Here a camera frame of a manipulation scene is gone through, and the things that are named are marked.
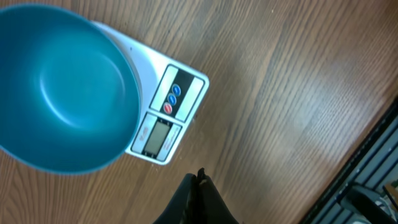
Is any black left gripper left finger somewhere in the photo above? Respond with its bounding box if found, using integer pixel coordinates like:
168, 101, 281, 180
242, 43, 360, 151
154, 174, 196, 224

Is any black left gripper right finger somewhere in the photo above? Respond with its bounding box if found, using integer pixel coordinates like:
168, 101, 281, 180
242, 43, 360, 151
196, 168, 238, 224

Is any white digital kitchen scale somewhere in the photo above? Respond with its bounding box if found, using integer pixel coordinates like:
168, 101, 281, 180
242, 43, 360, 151
95, 22, 210, 165

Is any teal blue bowl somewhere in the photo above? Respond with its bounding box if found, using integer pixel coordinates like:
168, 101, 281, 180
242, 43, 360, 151
1, 4, 141, 174

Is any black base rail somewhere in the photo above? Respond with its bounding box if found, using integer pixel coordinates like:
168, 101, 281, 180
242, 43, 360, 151
301, 100, 397, 224

